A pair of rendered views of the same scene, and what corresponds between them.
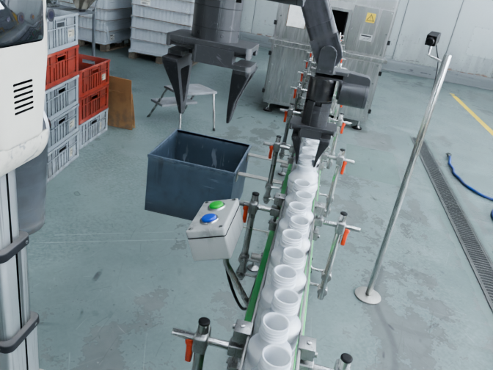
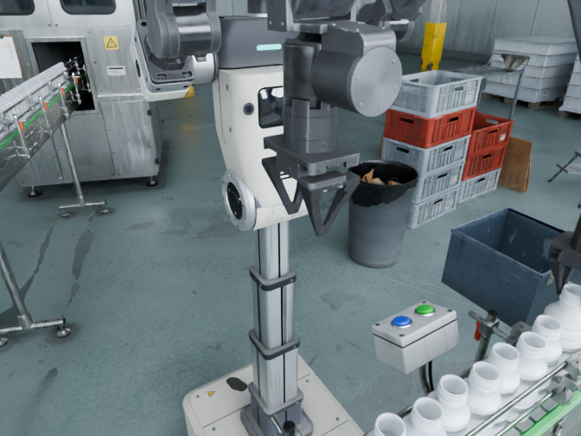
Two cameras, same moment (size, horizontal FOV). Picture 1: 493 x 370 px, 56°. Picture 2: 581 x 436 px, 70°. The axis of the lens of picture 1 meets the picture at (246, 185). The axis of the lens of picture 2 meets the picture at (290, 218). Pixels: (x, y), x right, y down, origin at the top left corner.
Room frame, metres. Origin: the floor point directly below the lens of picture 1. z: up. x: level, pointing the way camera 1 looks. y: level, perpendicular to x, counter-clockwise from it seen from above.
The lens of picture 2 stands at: (0.29, -0.27, 1.63)
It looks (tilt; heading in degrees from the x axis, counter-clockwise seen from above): 28 degrees down; 52
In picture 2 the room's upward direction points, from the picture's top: straight up
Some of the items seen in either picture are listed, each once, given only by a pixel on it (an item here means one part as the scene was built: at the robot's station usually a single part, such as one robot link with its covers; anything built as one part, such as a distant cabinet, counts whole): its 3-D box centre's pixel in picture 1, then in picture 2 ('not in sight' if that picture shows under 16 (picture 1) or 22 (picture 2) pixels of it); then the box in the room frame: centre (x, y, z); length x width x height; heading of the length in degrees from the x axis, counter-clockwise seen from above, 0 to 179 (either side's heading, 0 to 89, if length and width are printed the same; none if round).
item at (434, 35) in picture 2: not in sight; (432, 48); (9.40, 5.95, 0.55); 0.40 x 0.40 x 1.10; 83
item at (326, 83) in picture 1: (323, 88); not in sight; (0.99, -0.13, 1.37); 0.07 x 0.06 x 0.07; 83
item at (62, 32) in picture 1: (31, 28); (433, 92); (3.10, 1.59, 1.00); 0.61 x 0.41 x 0.22; 1
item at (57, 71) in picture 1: (33, 62); (430, 121); (3.11, 1.59, 0.78); 0.61 x 0.41 x 0.22; 0
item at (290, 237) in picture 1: (283, 272); (443, 424); (0.71, -0.10, 1.08); 0.06 x 0.06 x 0.17
